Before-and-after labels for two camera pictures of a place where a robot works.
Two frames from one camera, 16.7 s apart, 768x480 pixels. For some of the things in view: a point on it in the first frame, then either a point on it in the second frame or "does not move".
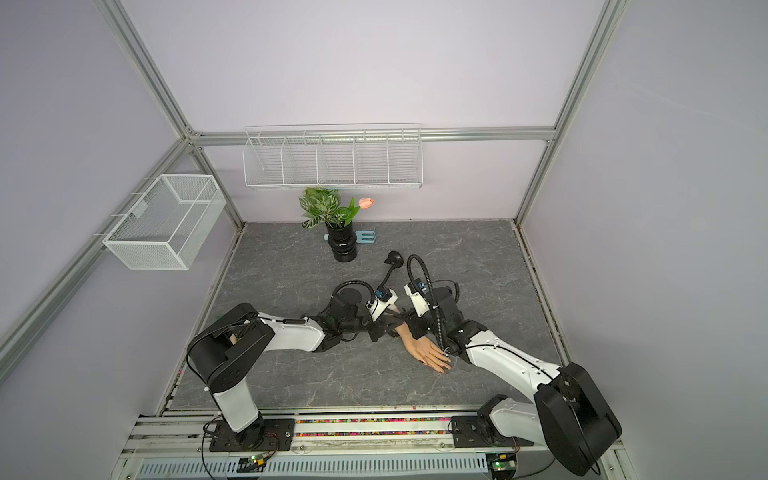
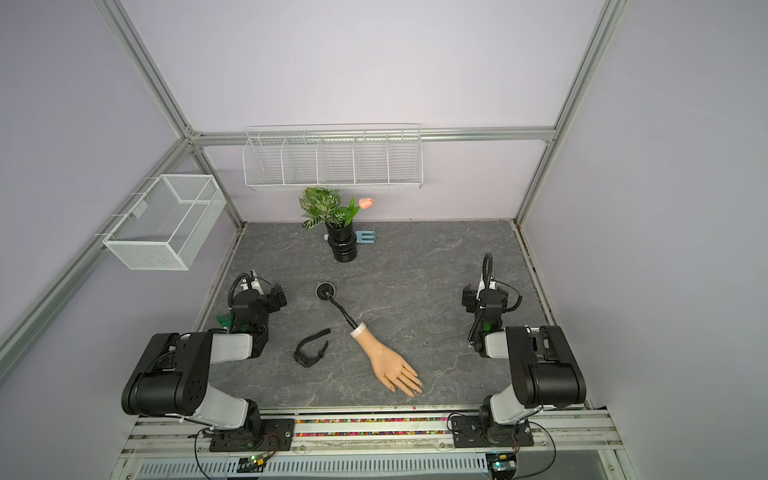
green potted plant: (321, 205) does not move
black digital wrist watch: (404, 316) -> (307, 361)
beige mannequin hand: (423, 348) -> (392, 369)
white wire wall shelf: (360, 156) does not move
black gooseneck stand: (395, 258) -> (325, 290)
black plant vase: (343, 242) does not move
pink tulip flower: (366, 203) does not move
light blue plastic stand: (362, 237) does not move
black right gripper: (414, 326) -> (470, 299)
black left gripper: (380, 328) -> (274, 304)
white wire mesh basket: (169, 224) does not move
